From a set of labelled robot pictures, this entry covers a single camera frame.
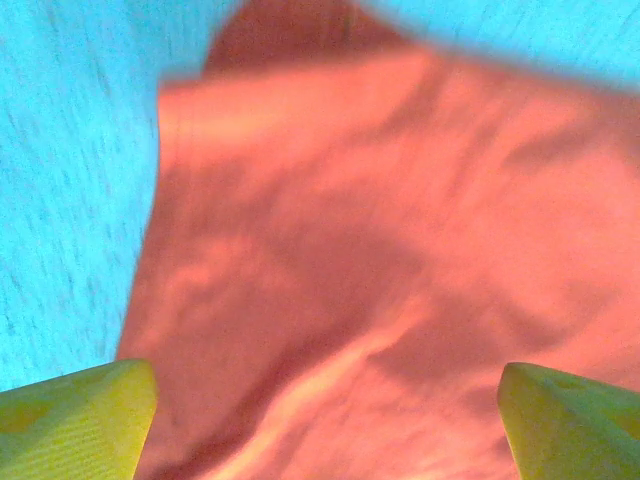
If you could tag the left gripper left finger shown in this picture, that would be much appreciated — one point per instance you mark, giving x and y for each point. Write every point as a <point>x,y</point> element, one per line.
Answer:
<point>75,425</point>

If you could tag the orange t-shirt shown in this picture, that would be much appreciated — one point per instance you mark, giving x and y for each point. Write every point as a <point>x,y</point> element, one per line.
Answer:
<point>375,250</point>

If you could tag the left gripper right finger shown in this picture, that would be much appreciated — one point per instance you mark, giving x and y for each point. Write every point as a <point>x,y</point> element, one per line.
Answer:
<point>575,430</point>

